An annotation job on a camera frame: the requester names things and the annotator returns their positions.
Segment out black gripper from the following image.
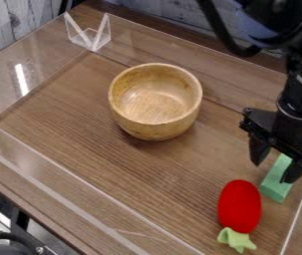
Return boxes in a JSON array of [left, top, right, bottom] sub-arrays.
[[240, 109, 302, 184]]

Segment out green rectangular block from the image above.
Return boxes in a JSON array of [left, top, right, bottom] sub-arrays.
[[258, 153, 292, 203]]

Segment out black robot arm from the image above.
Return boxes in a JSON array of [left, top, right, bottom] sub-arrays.
[[234, 0, 302, 183]]

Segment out light wooden bowl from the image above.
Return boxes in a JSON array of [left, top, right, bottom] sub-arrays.
[[109, 63, 202, 140]]

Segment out red plush strawberry toy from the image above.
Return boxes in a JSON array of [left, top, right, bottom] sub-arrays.
[[217, 179, 262, 254]]

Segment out clear acrylic tray wall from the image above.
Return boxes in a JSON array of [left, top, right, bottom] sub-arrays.
[[0, 128, 204, 255]]

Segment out black cable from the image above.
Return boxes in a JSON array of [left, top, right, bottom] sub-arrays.
[[196, 0, 264, 58]]

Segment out clear acrylic corner bracket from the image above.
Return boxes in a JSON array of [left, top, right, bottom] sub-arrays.
[[64, 12, 113, 52]]

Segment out black table leg bracket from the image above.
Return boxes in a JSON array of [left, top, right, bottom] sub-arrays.
[[11, 207, 58, 255]]

